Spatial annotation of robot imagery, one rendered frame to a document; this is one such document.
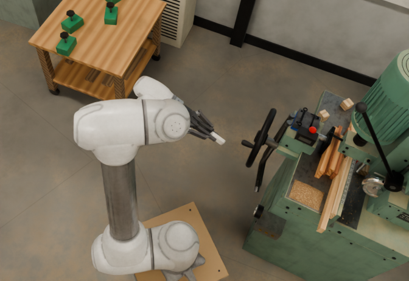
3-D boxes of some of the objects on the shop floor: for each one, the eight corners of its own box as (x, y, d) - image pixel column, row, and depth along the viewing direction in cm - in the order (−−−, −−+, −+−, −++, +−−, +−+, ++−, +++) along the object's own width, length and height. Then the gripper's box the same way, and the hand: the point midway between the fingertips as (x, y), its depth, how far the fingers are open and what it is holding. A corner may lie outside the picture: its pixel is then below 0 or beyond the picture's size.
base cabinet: (266, 185, 263) (304, 127, 203) (352, 225, 256) (417, 178, 196) (240, 249, 240) (273, 204, 180) (334, 295, 233) (401, 266, 173)
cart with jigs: (92, 31, 311) (82, -42, 256) (163, 58, 307) (167, -12, 252) (45, 97, 276) (22, 27, 222) (124, 126, 272) (120, 64, 218)
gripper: (174, 118, 168) (221, 152, 173) (188, 96, 175) (233, 128, 180) (168, 125, 175) (213, 157, 179) (182, 103, 182) (225, 134, 186)
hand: (216, 138), depth 179 cm, fingers closed
